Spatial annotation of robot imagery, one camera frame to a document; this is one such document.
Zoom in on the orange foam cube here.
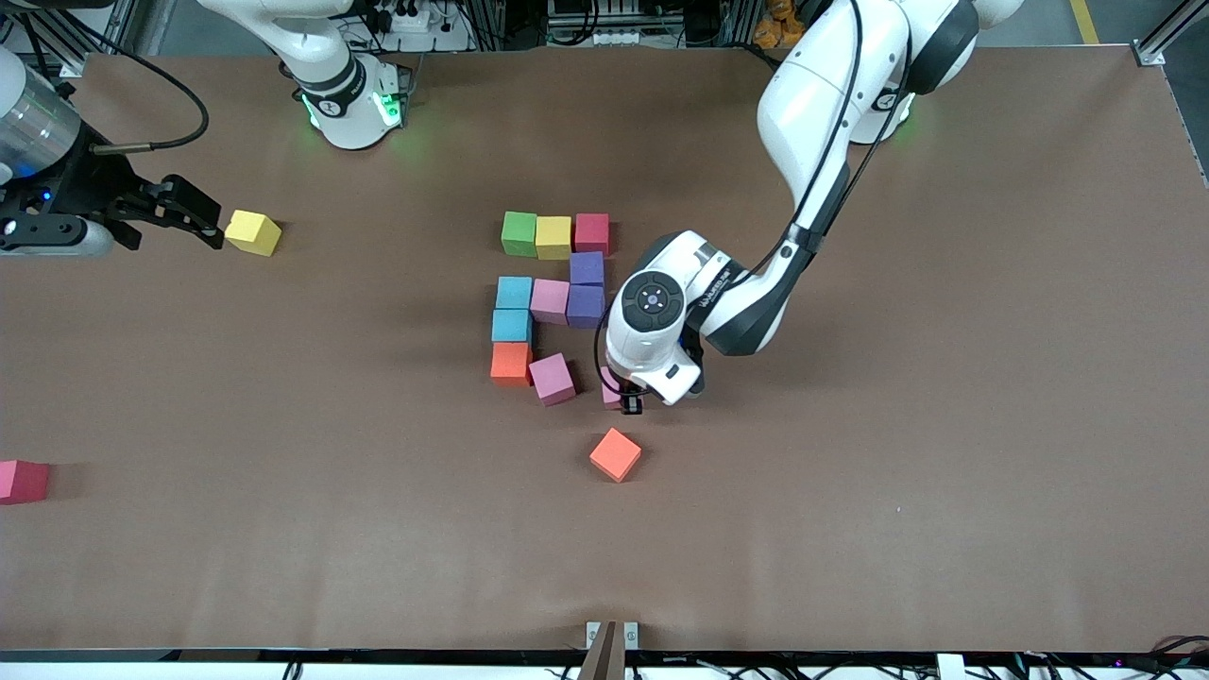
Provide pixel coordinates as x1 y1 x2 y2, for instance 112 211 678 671
589 427 643 484
490 341 534 386

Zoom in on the red foam cube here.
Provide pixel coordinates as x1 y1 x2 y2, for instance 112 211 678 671
0 459 52 506
574 212 611 258

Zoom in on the yellow foam cube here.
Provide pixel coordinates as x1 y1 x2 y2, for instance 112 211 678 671
223 209 283 258
535 216 574 262

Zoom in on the green foam cube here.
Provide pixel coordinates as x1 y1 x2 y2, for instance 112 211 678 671
502 210 538 258

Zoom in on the tan vertical strut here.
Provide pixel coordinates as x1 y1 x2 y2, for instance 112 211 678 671
578 620 620 680

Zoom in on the white power strip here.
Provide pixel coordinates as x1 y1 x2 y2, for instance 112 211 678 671
373 0 473 53

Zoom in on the pile of orange bags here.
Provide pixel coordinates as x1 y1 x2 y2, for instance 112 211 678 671
754 0 809 50

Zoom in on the aluminium frame rail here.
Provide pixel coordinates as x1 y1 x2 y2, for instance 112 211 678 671
1133 0 1209 67
38 0 176 77

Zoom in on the small metal table bracket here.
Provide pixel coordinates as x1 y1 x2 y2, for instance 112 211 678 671
586 620 640 653

